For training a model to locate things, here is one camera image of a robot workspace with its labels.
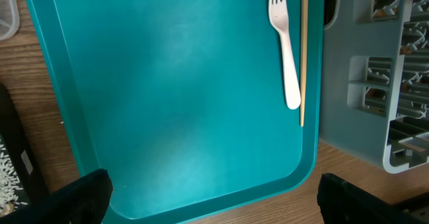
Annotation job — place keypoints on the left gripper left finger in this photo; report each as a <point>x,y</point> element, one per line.
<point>84,201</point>

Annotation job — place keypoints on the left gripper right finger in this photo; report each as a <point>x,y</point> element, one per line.
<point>341,202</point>

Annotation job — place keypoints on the pile of rice and nuts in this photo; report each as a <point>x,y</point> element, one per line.
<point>13,195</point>

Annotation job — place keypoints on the white plastic fork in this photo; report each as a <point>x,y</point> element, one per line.
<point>279,19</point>

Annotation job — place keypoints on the wooden chopstick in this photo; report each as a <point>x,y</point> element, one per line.
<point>304,58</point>

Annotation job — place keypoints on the black plastic tray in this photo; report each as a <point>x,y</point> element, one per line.
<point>22,156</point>

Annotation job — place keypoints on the grey dish rack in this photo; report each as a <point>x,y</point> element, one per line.
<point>374,100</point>

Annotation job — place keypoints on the teal plastic tray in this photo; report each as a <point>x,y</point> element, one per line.
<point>180,101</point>

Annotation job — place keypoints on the clear plastic bin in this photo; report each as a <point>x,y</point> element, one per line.
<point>9,18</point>

